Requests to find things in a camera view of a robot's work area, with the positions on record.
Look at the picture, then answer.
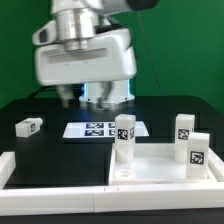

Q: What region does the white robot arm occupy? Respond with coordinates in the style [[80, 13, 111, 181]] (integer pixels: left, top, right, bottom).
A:
[[32, 0, 159, 110]]

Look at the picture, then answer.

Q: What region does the white tag sheet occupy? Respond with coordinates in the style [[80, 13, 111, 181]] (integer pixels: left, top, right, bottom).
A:
[[62, 121, 150, 139]]

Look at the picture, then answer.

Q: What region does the black cable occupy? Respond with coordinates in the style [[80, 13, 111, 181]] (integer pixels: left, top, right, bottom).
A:
[[27, 84, 59, 99]]

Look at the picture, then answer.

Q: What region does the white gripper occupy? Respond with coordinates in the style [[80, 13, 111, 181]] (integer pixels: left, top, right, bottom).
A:
[[32, 21, 137, 109]]

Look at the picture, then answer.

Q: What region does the white square tabletop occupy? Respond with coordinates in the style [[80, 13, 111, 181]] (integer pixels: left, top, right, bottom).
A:
[[108, 143, 217, 185]]

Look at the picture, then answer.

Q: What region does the white U-shaped fence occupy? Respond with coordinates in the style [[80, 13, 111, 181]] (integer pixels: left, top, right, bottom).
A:
[[0, 151, 224, 216]]

